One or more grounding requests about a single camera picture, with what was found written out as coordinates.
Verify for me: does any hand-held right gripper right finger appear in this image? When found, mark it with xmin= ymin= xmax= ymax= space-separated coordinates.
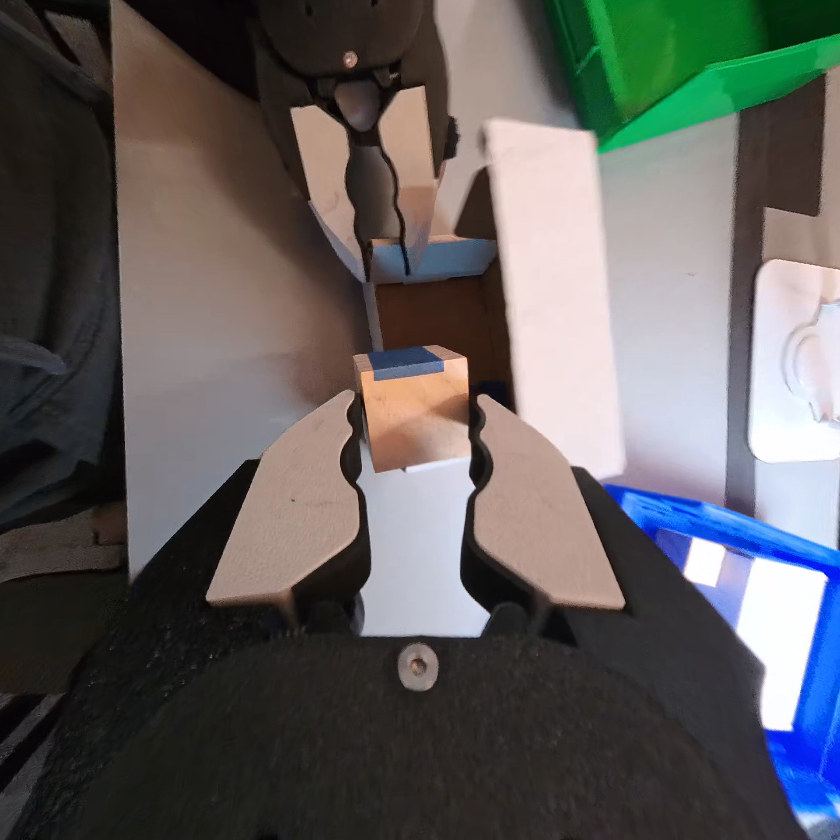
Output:
xmin=461 ymin=392 xmax=626 ymax=614

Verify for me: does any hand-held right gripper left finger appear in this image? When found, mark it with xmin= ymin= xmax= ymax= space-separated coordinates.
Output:
xmin=205 ymin=389 xmax=371 ymax=624

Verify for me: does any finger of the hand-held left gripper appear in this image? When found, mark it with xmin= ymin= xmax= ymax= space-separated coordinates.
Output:
xmin=290 ymin=104 xmax=368 ymax=283
xmin=379 ymin=85 xmax=439 ymax=275

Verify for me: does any blue plastic bin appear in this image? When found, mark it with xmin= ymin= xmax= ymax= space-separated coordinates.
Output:
xmin=602 ymin=484 xmax=840 ymax=840

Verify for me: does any wooden cube with blue tape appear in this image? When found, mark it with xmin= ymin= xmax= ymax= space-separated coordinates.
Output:
xmin=353 ymin=344 xmax=472 ymax=473

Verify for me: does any green plastic bin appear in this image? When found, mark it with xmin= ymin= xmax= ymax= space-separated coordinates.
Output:
xmin=541 ymin=0 xmax=840 ymax=155

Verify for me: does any grey desk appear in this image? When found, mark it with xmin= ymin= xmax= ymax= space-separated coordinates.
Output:
xmin=110 ymin=0 xmax=840 ymax=637

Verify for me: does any white document stand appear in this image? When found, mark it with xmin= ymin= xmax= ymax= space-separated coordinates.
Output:
xmin=748 ymin=259 xmax=840 ymax=462

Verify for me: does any person's grey clothing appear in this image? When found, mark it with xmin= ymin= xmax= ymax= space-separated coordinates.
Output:
xmin=0 ymin=0 xmax=127 ymax=532

